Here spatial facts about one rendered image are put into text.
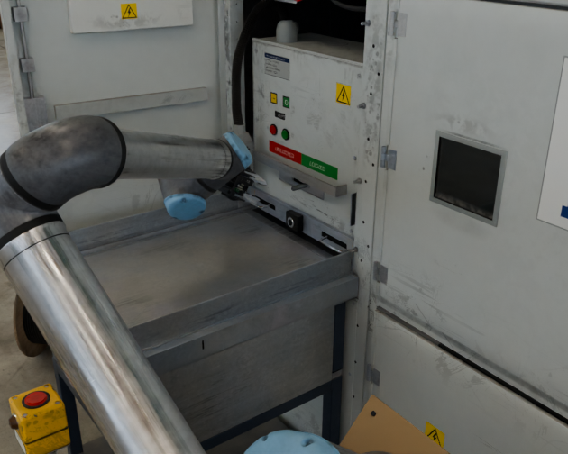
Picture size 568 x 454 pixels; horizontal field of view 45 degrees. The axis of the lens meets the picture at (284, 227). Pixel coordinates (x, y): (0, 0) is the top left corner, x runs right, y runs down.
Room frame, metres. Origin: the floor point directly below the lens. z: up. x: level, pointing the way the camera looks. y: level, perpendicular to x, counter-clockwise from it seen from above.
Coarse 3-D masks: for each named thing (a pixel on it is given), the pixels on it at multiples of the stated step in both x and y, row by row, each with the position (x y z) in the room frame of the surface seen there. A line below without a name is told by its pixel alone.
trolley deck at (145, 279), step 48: (144, 240) 1.82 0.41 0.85; (192, 240) 1.82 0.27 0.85; (240, 240) 1.82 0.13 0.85; (288, 240) 1.82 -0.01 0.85; (144, 288) 1.53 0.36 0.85; (192, 288) 1.53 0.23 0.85; (240, 288) 1.53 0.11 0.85; (336, 288) 1.54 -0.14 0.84; (192, 336) 1.31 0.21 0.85; (240, 336) 1.36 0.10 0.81
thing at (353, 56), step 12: (300, 36) 2.11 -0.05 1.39; (312, 36) 2.11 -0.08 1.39; (324, 36) 2.11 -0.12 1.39; (252, 48) 2.06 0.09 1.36; (288, 48) 1.92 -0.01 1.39; (300, 48) 1.88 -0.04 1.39; (312, 48) 1.91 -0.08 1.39; (324, 48) 1.91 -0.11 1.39; (336, 48) 1.91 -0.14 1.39; (348, 48) 1.91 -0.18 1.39; (360, 48) 1.91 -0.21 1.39; (252, 60) 2.06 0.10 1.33; (348, 60) 1.72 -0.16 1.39; (360, 60) 1.73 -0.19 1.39; (252, 72) 2.06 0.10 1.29
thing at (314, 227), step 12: (264, 192) 2.01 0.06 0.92; (264, 204) 1.99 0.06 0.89; (276, 204) 1.94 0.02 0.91; (288, 204) 1.90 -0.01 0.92; (276, 216) 1.94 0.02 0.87; (312, 216) 1.82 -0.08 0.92; (312, 228) 1.80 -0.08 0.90; (324, 228) 1.76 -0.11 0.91; (324, 240) 1.75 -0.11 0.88; (336, 240) 1.71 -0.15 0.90
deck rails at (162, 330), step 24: (144, 216) 1.86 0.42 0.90; (168, 216) 1.91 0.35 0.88; (216, 216) 1.98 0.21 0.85; (96, 240) 1.77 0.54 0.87; (120, 240) 1.81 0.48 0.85; (312, 264) 1.53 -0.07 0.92; (336, 264) 1.58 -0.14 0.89; (264, 288) 1.45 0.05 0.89; (288, 288) 1.49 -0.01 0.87; (312, 288) 1.53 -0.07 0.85; (192, 312) 1.33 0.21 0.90; (216, 312) 1.36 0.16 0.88; (240, 312) 1.40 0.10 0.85; (144, 336) 1.26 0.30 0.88; (168, 336) 1.29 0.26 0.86
